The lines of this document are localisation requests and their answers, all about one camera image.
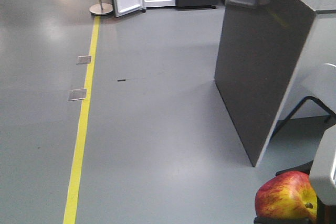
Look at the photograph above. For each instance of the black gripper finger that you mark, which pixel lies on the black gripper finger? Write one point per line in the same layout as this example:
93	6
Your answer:
265	220

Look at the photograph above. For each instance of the red yellow apple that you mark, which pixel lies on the red yellow apple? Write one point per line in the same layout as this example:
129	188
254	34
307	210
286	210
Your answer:
287	196

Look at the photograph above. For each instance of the grey speckled kitchen counter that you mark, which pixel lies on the grey speckled kitchen counter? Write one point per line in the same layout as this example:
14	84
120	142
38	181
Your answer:
266	49

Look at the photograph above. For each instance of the metal floor plate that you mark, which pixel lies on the metal floor plate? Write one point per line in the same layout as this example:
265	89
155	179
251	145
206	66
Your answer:
77	94
84	60

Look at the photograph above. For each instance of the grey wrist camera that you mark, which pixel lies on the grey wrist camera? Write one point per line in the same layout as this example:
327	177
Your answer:
322	174

